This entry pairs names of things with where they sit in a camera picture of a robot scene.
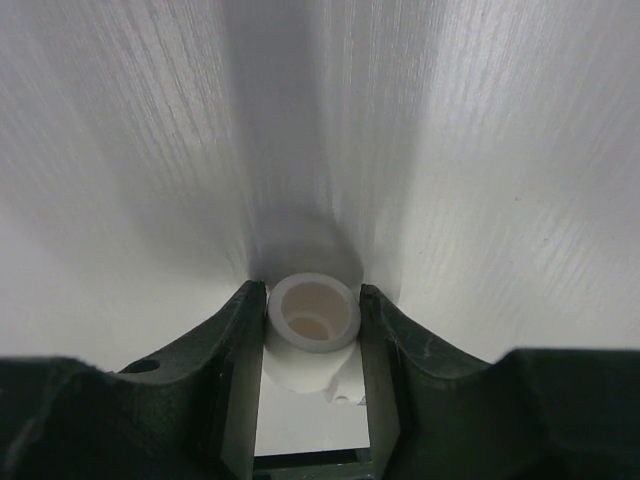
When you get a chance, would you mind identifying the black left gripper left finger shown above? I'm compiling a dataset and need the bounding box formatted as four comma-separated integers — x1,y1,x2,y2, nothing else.
1,281,265,479

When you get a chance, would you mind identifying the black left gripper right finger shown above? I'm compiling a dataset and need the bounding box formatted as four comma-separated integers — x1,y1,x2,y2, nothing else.
360,285,639,479

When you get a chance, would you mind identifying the white plastic elbow fitting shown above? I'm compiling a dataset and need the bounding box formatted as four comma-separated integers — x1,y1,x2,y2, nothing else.
263,273,366,406

